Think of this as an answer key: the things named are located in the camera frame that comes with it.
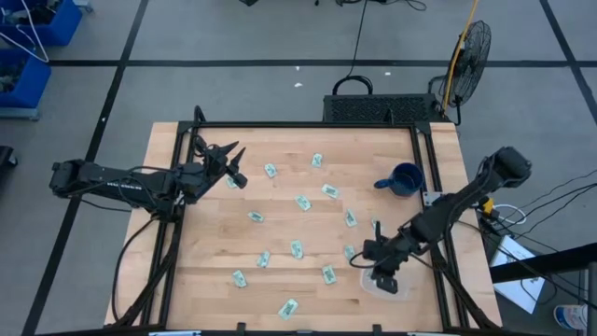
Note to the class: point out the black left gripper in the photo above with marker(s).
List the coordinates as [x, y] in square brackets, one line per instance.
[212, 168]

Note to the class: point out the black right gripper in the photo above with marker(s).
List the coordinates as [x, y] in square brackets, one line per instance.
[387, 254]

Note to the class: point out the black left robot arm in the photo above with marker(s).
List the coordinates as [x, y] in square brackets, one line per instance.
[116, 179]

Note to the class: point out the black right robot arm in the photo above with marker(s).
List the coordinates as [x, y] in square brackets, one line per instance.
[448, 212]

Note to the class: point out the clear plastic bag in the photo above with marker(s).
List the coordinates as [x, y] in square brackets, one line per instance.
[406, 291]

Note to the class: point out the dark blue mug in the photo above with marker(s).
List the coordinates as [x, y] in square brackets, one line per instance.
[406, 184]

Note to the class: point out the yellow plug connector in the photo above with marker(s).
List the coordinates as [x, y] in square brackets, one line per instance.
[488, 205]

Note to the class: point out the white paper booklet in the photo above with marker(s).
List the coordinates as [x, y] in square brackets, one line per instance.
[522, 294]

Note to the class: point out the black perforated computer case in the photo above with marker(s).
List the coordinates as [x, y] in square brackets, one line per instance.
[382, 108]

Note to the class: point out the black beam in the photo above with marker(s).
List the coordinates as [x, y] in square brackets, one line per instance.
[550, 263]

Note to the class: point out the black floor fan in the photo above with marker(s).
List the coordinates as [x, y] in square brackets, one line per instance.
[468, 60]

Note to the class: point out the blue storage bin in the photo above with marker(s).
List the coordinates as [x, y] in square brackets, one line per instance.
[30, 81]
[60, 25]

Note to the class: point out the grey shelf base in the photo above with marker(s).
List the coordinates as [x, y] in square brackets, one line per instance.
[18, 113]

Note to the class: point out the black object at floor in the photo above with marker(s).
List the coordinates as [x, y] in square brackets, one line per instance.
[5, 156]

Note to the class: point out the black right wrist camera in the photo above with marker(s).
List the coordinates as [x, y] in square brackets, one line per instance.
[386, 284]

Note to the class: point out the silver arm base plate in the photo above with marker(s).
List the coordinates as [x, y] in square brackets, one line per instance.
[429, 198]

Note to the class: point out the grey metal post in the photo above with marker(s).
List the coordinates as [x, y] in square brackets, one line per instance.
[592, 298]

